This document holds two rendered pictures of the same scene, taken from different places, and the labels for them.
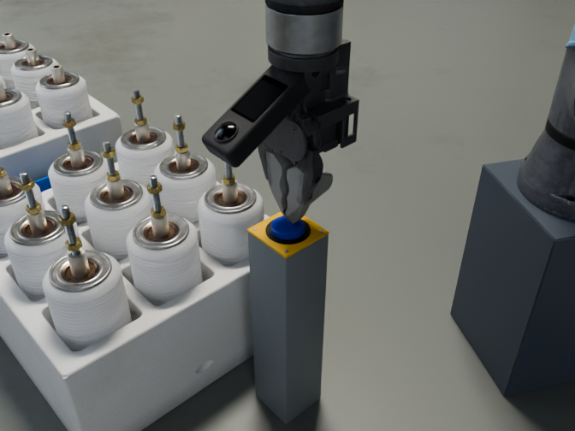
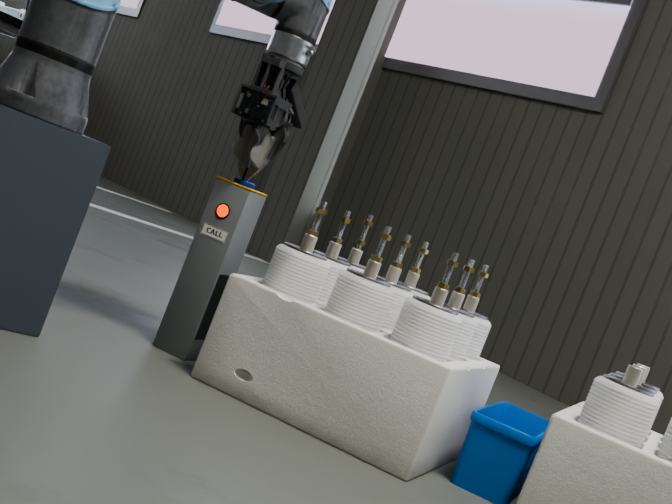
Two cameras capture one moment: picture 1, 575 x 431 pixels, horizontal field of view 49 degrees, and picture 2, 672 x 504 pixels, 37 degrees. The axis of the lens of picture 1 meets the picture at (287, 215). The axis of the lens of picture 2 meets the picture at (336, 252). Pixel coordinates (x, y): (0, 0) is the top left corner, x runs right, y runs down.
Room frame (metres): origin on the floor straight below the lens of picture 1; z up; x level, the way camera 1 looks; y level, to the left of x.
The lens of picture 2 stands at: (2.21, -0.63, 0.33)
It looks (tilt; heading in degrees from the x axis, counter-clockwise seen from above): 2 degrees down; 153
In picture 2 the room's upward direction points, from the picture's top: 21 degrees clockwise
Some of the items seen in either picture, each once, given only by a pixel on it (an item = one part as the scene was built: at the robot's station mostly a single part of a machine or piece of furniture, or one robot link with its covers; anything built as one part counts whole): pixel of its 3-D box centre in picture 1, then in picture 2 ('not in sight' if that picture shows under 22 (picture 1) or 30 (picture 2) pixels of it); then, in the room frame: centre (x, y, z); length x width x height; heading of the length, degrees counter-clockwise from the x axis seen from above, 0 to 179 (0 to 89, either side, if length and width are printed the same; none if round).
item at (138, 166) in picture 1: (151, 184); (413, 360); (0.92, 0.24, 0.16); 0.10 x 0.10 x 0.18
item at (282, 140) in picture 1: (307, 98); (270, 94); (0.61, -0.02, 0.48); 0.09 x 0.08 x 0.12; 132
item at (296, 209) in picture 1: (312, 189); (241, 150); (0.59, -0.03, 0.37); 0.06 x 0.03 x 0.09; 132
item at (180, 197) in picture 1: (189, 213); (347, 331); (0.83, 0.16, 0.16); 0.10 x 0.10 x 0.18
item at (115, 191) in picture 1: (115, 187); (392, 276); (0.75, 0.25, 0.26); 0.02 x 0.02 x 0.03
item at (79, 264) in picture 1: (78, 262); (354, 257); (0.59, 0.26, 0.26); 0.02 x 0.02 x 0.03
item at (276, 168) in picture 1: (293, 178); (256, 156); (0.62, -0.01, 0.37); 0.06 x 0.03 x 0.09; 132
